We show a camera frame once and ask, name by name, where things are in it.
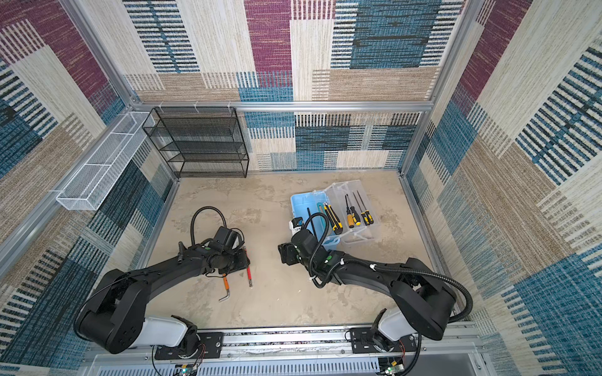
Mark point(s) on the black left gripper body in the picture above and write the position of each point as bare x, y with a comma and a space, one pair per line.
233, 261

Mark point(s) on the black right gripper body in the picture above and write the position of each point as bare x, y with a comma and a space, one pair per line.
290, 253

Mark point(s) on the orange hex key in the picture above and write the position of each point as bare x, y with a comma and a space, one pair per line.
227, 288

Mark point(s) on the black yellow utility knife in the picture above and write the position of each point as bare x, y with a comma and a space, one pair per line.
336, 224

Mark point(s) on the teal utility knife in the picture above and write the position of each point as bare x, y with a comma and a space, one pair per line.
325, 217

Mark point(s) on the light blue plastic toolbox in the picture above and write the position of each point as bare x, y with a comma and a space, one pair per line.
342, 212

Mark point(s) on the wooden handled screwdriver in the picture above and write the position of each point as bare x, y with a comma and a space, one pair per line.
351, 217

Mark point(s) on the black hex key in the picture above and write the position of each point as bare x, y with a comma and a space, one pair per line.
310, 219

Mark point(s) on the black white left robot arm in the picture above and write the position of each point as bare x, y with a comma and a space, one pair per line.
114, 316

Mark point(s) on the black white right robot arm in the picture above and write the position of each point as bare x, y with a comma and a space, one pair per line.
426, 302

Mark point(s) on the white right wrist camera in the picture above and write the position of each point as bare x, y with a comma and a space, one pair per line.
296, 225

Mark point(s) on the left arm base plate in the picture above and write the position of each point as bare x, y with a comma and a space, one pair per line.
205, 345

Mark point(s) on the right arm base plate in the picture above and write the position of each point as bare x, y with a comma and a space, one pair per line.
366, 340

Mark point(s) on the black wire mesh shelf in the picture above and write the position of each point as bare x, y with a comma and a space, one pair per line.
199, 142

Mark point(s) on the white wire mesh basket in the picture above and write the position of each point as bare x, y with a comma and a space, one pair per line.
90, 186

